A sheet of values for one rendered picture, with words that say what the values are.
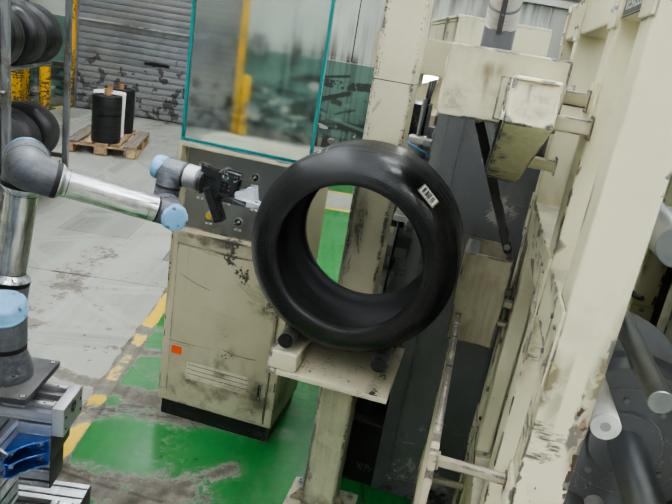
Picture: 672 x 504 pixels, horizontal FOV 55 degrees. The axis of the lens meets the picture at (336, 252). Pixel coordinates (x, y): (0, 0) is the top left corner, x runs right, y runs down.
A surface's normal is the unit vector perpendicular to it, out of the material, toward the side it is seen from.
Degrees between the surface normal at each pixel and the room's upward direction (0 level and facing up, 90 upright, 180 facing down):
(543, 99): 72
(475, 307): 90
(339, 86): 90
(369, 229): 90
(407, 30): 90
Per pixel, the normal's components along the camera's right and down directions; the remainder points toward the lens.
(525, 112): -0.18, -0.04
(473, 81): -0.24, 0.27
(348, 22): -0.01, 0.32
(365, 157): -0.05, -0.51
